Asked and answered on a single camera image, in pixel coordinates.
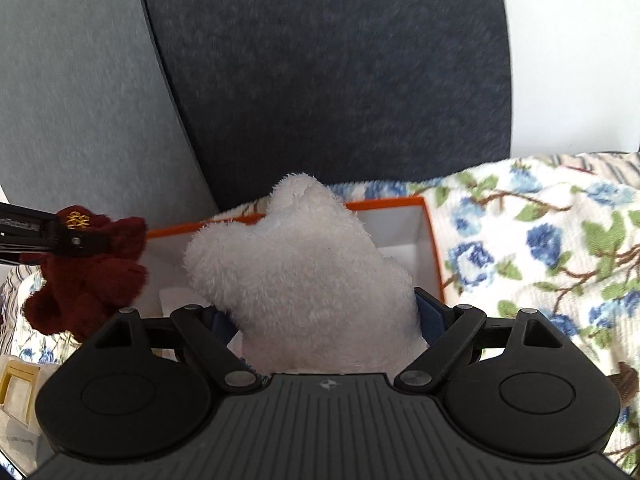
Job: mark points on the orange cardboard box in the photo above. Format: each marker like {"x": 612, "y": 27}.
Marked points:
{"x": 399, "y": 228}

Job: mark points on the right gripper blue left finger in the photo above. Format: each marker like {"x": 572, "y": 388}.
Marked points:
{"x": 203, "y": 337}

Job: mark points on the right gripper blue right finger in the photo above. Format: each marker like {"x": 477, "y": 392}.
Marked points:
{"x": 450, "y": 333}

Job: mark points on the white plush toy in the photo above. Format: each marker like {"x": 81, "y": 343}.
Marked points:
{"x": 307, "y": 288}

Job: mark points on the dark red plush toy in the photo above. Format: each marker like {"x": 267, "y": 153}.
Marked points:
{"x": 80, "y": 294}

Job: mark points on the clear plastic container yellow lid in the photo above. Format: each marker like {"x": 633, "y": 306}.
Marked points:
{"x": 20, "y": 431}

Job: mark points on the white cushion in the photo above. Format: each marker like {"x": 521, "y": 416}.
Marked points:
{"x": 575, "y": 75}

